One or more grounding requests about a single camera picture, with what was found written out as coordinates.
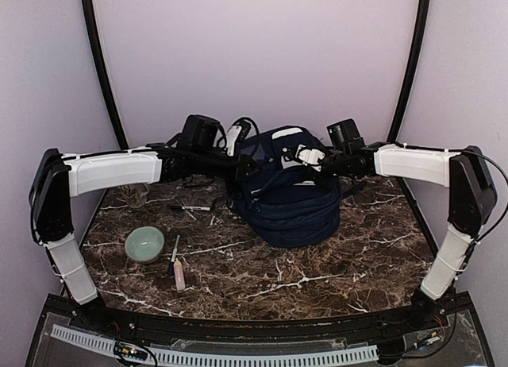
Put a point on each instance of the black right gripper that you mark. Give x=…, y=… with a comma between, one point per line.
x=323, y=163

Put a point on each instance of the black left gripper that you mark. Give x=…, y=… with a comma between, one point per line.
x=239, y=169

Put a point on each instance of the navy blue student backpack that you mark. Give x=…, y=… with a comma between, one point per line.
x=287, y=203

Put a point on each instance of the black capped white marker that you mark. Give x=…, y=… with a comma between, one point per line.
x=188, y=208

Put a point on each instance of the pink pencil-shaped eraser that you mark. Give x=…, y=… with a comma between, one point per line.
x=180, y=282

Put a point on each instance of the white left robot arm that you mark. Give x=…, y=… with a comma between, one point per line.
x=203, y=147

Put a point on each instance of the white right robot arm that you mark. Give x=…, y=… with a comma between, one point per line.
x=459, y=178

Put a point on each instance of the cream patterned ceramic mug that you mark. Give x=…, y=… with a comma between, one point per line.
x=135, y=195

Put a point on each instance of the light green ceramic bowl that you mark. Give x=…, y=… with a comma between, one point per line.
x=144, y=244

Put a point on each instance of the black right frame post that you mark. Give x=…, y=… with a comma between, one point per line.
x=411, y=69

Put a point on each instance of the black frame post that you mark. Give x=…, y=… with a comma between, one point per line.
x=95, y=43
x=411, y=69

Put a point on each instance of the white slotted cable duct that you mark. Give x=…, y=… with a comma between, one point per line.
x=194, y=353

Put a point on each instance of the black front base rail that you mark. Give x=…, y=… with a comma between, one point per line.
x=377, y=327

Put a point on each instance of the black left frame post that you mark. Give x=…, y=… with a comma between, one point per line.
x=95, y=43

